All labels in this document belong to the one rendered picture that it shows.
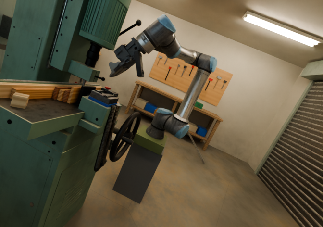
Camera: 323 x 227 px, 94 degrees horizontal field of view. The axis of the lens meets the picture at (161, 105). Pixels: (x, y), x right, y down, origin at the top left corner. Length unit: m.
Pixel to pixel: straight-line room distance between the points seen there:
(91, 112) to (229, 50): 3.95
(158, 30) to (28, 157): 0.81
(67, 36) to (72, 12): 0.11
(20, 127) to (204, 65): 1.13
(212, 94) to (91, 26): 3.63
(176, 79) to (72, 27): 3.40
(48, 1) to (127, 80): 3.55
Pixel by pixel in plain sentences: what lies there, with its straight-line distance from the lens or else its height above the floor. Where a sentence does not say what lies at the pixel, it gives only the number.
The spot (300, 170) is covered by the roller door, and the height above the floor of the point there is 0.67.
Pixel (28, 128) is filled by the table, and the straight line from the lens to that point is 0.60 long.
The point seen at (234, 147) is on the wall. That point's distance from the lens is 4.64.
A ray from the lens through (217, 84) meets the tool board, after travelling 4.18.
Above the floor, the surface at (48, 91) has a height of 0.93.
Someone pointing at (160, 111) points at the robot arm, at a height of 0.89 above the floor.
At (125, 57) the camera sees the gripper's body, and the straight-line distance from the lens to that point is 0.73.
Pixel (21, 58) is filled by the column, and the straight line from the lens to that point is 1.06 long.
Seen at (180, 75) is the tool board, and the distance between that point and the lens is 4.09.
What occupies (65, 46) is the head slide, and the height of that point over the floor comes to 1.12.
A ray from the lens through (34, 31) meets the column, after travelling 1.01.
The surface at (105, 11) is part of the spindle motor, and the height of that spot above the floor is 1.35.
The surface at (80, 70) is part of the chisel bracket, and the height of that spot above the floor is 1.03.
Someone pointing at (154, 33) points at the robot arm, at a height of 1.33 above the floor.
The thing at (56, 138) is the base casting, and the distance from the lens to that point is 0.79.
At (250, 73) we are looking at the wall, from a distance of 4.44.
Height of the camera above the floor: 1.18
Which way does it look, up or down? 10 degrees down
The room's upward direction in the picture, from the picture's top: 24 degrees clockwise
